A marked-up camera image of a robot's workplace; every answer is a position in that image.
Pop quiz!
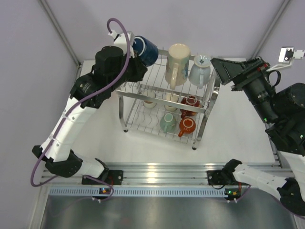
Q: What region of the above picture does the white cup orange handle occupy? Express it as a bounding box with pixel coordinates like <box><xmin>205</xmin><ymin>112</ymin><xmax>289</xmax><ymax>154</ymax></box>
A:
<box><xmin>180</xmin><ymin>95</ymin><xmax>202</xmax><ymax>119</ymax></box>

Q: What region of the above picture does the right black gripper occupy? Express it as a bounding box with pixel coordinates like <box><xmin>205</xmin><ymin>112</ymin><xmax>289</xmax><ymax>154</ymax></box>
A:
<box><xmin>209</xmin><ymin>56</ymin><xmax>278</xmax><ymax>124</ymax></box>

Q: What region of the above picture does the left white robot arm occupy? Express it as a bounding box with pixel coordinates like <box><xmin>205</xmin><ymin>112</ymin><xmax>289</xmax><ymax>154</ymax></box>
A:
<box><xmin>32</xmin><ymin>46</ymin><xmax>147</xmax><ymax>184</ymax></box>

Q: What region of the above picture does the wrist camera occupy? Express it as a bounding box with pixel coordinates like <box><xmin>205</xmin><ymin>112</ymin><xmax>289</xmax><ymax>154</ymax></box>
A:
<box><xmin>267</xmin><ymin>46</ymin><xmax>305</xmax><ymax>72</ymax></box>
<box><xmin>108</xmin><ymin>30</ymin><xmax>135</xmax><ymax>58</ymax></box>

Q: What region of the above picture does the orange cup black interior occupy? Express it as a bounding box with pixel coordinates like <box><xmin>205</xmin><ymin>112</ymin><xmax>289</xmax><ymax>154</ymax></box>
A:
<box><xmin>178</xmin><ymin>117</ymin><xmax>196</xmax><ymax>137</ymax></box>

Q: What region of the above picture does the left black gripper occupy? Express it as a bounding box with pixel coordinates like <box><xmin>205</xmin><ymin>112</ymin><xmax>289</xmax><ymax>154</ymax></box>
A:
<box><xmin>108</xmin><ymin>50</ymin><xmax>147</xmax><ymax>92</ymax></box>

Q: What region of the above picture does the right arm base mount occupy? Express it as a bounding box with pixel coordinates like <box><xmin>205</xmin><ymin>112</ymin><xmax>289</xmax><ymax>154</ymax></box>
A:
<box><xmin>207</xmin><ymin>159</ymin><xmax>242</xmax><ymax>186</ymax></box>

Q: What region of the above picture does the stainless steel dish rack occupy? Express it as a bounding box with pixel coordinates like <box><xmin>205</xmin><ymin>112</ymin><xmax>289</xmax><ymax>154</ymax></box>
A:
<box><xmin>116</xmin><ymin>49</ymin><xmax>220</xmax><ymax>150</ymax></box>

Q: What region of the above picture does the light blue mug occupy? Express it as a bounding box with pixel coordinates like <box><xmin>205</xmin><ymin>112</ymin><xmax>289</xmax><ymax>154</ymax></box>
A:
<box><xmin>188</xmin><ymin>54</ymin><xmax>212</xmax><ymax>89</ymax></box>

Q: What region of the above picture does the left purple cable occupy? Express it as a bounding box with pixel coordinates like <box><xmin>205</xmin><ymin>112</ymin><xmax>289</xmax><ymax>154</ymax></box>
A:
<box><xmin>30</xmin><ymin>18</ymin><xmax>115</xmax><ymax>201</ymax></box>

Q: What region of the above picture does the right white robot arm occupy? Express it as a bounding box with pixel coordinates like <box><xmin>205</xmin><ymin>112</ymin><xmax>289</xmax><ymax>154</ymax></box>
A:
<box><xmin>211</xmin><ymin>57</ymin><xmax>305</xmax><ymax>217</ymax></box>

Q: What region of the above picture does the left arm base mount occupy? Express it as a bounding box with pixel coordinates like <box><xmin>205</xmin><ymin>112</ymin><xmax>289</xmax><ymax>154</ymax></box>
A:
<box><xmin>81</xmin><ymin>170</ymin><xmax>123</xmax><ymax>185</ymax></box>

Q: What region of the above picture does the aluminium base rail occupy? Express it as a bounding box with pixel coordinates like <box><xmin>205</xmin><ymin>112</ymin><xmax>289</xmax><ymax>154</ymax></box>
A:
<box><xmin>39</xmin><ymin>162</ymin><xmax>298</xmax><ymax>191</ymax></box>

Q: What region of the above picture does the cream floral mug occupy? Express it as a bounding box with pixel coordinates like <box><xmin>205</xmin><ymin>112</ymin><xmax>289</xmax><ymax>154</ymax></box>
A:
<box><xmin>165</xmin><ymin>43</ymin><xmax>191</xmax><ymax>90</ymax></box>

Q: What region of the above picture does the navy blue mug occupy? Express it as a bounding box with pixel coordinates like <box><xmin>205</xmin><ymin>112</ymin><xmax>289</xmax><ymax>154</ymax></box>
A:
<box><xmin>132</xmin><ymin>36</ymin><xmax>159</xmax><ymax>67</ymax></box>

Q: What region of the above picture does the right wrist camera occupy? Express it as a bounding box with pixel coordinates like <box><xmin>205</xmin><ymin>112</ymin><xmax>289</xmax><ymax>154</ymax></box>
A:
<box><xmin>267</xmin><ymin>46</ymin><xmax>305</xmax><ymax>72</ymax></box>

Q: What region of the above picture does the white steel cup wood band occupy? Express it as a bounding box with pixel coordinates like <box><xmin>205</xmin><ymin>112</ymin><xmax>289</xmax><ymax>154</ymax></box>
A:
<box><xmin>142</xmin><ymin>89</ymin><xmax>156</xmax><ymax>109</ymax></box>

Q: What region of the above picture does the mint green mug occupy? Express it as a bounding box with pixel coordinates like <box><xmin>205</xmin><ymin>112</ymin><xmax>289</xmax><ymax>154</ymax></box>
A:
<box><xmin>160</xmin><ymin>113</ymin><xmax>177</xmax><ymax>133</ymax></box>

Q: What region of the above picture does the small cream steel tumbler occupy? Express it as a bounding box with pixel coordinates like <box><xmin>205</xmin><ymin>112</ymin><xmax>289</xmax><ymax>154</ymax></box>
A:
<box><xmin>164</xmin><ymin>93</ymin><xmax>179</xmax><ymax>112</ymax></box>

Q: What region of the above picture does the white slotted cable duct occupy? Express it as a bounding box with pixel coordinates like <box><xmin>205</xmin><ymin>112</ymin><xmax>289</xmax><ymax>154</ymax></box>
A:
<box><xmin>49</xmin><ymin>187</ymin><xmax>240</xmax><ymax>198</ymax></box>

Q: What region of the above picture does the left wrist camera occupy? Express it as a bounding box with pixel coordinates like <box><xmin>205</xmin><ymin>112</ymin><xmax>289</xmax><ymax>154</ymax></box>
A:
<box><xmin>108</xmin><ymin>30</ymin><xmax>135</xmax><ymax>58</ymax></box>

